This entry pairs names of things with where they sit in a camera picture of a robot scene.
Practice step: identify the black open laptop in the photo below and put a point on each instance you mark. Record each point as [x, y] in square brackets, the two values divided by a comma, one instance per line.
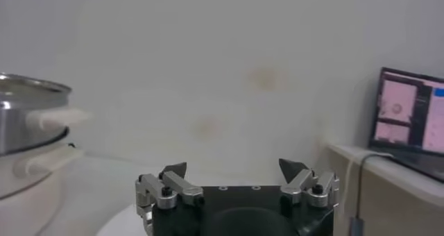
[406, 119]

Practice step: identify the white round plate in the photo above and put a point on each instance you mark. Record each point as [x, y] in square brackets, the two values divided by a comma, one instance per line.
[121, 223]

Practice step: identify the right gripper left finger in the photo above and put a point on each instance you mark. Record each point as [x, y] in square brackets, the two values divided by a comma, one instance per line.
[180, 185]

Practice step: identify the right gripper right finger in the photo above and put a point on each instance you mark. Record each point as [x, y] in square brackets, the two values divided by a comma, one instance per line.
[300, 183]

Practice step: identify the white side desk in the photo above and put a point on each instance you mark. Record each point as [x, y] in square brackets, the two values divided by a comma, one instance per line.
[399, 202]

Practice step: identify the stainless steel steamer basket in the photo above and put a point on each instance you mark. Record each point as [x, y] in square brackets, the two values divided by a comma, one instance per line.
[21, 126]

